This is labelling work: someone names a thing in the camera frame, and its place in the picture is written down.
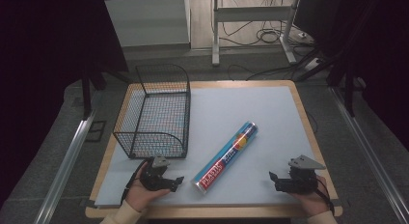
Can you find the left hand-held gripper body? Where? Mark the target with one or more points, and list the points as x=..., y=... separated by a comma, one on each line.
x=154, y=177

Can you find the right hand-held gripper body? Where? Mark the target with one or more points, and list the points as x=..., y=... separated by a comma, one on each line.
x=300, y=182

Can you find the person's left hand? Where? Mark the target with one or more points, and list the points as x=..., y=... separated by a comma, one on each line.
x=138, y=195

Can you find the person's right hand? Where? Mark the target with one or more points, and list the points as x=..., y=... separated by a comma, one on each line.
x=316, y=201

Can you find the blue plastic wrap roll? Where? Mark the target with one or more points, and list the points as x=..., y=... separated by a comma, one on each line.
x=226, y=156

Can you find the light blue table mat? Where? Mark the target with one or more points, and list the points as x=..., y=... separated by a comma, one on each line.
x=257, y=108

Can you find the black metal stand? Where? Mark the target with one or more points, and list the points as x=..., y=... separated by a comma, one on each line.
x=87, y=89
x=349, y=89

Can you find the white power strip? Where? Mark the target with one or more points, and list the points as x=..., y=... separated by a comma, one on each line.
x=312, y=64

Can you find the white cabinet panel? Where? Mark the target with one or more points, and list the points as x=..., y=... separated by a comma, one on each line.
x=148, y=21

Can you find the aluminium rail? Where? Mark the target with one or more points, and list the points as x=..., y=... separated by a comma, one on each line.
x=66, y=167
x=369, y=153

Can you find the white metal desk frame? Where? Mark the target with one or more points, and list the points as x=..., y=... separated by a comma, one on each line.
x=250, y=14

